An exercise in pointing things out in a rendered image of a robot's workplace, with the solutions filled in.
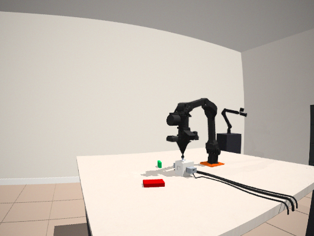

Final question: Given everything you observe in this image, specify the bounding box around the red flat block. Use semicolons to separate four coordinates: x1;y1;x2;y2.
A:
143;179;165;188

